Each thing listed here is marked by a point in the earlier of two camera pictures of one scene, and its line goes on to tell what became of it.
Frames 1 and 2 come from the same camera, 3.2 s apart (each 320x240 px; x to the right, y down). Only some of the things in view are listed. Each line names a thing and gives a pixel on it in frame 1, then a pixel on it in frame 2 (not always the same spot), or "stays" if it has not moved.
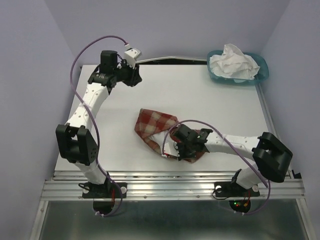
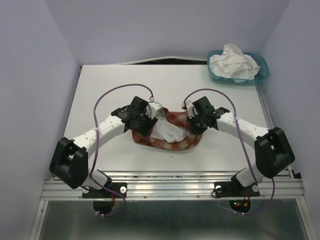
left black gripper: (134, 77) → (146, 130)
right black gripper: (182, 155) → (195, 130)
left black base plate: (105, 190) stays
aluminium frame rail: (168, 186) stays
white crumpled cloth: (232, 63) stays
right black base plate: (228, 189) stays
